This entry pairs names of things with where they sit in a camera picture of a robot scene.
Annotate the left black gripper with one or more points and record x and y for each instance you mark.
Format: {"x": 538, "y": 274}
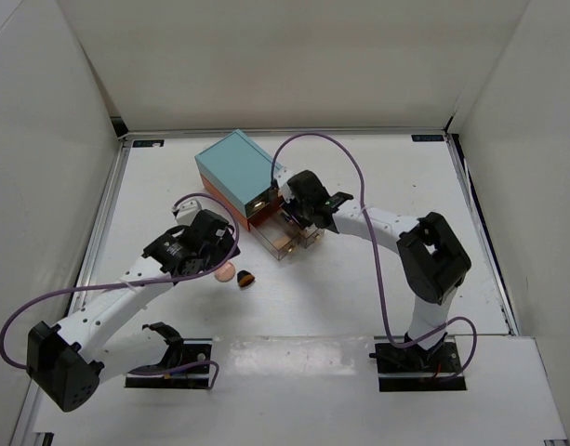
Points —
{"x": 222, "y": 247}

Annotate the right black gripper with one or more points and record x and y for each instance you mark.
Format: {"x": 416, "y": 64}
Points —
{"x": 290, "y": 209}

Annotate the clear drawer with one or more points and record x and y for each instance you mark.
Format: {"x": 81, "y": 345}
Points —
{"x": 307, "y": 235}
{"x": 277, "y": 234}

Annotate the round peach powder puff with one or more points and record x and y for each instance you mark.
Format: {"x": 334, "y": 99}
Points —
{"x": 225, "y": 273}

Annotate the small black kabuki brush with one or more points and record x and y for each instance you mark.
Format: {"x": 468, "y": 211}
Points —
{"x": 244, "y": 278}

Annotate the teal orange drawer organizer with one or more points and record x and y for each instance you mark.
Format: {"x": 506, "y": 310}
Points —
{"x": 239, "y": 172}

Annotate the beige makeup sponge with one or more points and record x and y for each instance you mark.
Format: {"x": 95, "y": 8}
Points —
{"x": 281, "y": 242}

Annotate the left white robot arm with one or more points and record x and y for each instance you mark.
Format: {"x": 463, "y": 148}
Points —
{"x": 71, "y": 358}

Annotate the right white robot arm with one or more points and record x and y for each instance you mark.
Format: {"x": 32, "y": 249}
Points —
{"x": 434, "y": 261}

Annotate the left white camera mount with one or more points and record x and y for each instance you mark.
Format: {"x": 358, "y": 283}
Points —
{"x": 186, "y": 211}

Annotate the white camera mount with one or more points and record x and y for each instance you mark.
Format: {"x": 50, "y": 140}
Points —
{"x": 186, "y": 211}
{"x": 281, "y": 177}

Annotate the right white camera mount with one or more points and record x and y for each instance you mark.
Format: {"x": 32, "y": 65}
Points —
{"x": 281, "y": 177}

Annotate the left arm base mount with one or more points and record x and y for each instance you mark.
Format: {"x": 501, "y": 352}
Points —
{"x": 186, "y": 363}

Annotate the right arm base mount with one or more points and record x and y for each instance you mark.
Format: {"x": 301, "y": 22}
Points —
{"x": 414, "y": 369}

